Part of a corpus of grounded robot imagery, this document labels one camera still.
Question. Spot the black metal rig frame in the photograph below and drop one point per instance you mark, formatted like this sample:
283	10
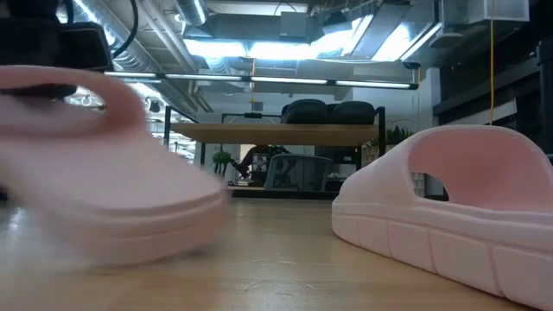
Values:
252	115

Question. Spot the long LED light bar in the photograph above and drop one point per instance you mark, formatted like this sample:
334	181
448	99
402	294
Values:
285	80

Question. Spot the grey office chair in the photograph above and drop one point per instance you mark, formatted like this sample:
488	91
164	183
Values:
298	173

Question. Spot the green plant in patterned pot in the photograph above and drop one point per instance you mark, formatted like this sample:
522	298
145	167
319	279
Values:
395	135

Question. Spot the pink foam slide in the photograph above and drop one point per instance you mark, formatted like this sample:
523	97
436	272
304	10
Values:
108	194
475	233

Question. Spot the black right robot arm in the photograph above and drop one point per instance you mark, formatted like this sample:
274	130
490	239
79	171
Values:
545	86

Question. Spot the wooden shelf with black legs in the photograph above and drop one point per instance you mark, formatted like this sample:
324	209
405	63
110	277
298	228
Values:
268	134

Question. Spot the small green room plant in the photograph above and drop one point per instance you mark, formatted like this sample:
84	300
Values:
221	160

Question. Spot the person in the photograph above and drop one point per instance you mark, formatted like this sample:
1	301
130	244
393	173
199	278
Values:
259	164

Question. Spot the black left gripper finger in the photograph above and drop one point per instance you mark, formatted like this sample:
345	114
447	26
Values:
39	90

